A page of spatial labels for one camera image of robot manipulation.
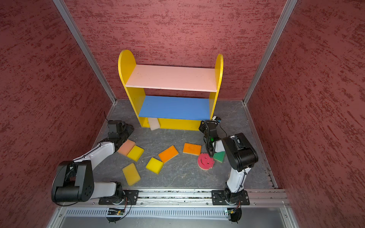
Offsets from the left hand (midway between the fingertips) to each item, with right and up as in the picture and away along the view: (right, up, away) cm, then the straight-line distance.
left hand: (132, 129), depth 92 cm
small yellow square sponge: (+16, -21, -7) cm, 28 cm away
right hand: (+46, +4, +6) cm, 47 cm away
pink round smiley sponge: (+48, -19, -7) cm, 52 cm away
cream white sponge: (+12, +3, +11) cm, 17 cm away
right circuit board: (+59, -40, -20) cm, 74 cm away
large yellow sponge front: (+3, -25, -10) cm, 27 cm away
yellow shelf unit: (+32, +23, +18) cm, 43 cm away
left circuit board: (-2, -41, -19) cm, 45 cm away
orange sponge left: (+24, -16, -2) cm, 29 cm away
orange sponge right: (+40, -13, 0) cm, 42 cm away
